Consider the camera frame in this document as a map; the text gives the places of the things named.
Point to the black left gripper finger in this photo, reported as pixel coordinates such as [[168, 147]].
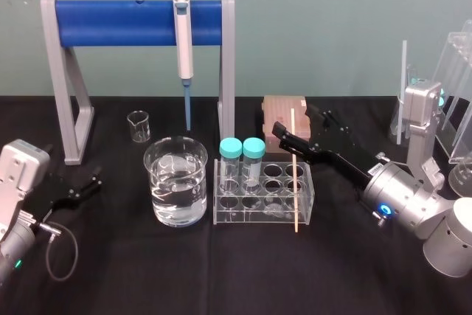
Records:
[[86, 187]]

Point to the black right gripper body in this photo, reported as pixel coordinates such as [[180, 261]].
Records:
[[332, 145]]

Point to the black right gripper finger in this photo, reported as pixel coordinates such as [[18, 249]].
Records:
[[328, 117], [295, 141]]

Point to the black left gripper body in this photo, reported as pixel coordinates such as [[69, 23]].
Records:
[[48, 193]]

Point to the thin wooden stick thermometer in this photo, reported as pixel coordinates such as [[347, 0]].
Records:
[[294, 182]]

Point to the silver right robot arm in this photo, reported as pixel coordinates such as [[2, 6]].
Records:
[[427, 211]]

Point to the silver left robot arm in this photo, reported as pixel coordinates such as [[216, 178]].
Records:
[[14, 189]]

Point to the clear tube with teal cap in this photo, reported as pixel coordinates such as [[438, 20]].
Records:
[[230, 149], [253, 149]]

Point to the clear acrylic test tube rack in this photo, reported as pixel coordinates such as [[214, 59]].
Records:
[[258, 211]]

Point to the small empty glass beaker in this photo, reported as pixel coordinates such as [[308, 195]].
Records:
[[139, 127]]

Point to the large glass beaker with water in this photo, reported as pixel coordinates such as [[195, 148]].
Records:
[[178, 189]]

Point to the teal capped tube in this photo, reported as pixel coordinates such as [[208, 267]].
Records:
[[441, 97]]

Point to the brown pipette tip box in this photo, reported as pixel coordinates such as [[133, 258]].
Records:
[[284, 110]]

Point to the clear conical glass flask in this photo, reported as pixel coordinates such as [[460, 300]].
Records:
[[396, 123]]

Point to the clear glass rod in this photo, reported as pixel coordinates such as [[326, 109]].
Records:
[[402, 90]]

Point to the clear acrylic slanted stand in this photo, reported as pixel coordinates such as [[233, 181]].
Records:
[[455, 82]]

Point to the round clear glass flask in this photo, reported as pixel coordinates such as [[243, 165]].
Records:
[[461, 180]]

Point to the white and blue pipette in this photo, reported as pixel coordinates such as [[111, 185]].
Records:
[[184, 53]]

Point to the black table cloth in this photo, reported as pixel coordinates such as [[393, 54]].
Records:
[[236, 274]]

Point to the grey stand with blue bar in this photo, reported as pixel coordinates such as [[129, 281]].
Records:
[[121, 21]]

